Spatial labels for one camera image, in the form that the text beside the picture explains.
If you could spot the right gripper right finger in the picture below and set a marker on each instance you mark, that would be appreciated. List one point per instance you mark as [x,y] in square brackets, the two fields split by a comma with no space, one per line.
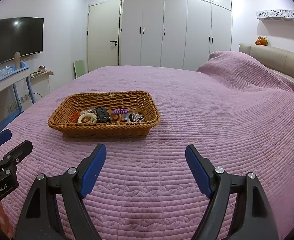
[252,218]

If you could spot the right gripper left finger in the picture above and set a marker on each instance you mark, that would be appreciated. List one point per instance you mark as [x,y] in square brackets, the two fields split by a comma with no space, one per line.
[40,217]

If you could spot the black hair claw clip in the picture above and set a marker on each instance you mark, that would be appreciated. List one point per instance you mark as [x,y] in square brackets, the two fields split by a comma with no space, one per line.
[102,115]

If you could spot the blue hair clip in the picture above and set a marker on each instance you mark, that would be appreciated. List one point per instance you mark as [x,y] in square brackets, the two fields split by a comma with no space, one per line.
[127,117]

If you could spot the blue and white desk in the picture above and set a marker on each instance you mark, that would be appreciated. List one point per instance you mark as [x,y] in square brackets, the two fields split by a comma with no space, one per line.
[10,80]

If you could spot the brown wicker basket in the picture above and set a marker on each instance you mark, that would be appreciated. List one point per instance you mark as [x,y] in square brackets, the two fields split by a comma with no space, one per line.
[113,114]

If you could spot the purple quilted bedspread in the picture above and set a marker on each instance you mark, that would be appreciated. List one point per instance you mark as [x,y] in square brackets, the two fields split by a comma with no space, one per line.
[235,111]

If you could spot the beige bottle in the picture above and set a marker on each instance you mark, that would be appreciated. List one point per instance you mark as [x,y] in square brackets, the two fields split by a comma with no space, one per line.
[17,60]

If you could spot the green board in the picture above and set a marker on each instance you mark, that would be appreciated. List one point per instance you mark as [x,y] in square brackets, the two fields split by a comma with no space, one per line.
[79,68]

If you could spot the black television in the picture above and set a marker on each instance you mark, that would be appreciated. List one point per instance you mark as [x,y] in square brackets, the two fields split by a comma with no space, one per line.
[23,35]

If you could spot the beige padded headboard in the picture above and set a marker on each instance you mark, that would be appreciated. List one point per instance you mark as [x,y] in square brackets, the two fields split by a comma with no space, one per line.
[274,58]

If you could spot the orange plush toy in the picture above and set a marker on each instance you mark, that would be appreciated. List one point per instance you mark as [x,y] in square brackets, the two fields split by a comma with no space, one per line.
[261,41]

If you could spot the white wardrobe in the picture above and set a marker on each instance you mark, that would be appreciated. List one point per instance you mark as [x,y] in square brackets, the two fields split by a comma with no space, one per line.
[174,33]

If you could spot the white door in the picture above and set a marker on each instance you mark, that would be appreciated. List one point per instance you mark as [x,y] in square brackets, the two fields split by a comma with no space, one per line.
[103,34]

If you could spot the small wooden wall shelf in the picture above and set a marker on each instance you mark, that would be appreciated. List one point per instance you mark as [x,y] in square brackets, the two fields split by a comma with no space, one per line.
[42,71]

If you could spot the white patterned wall shelf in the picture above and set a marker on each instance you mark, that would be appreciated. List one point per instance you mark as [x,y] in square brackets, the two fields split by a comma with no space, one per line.
[276,15]

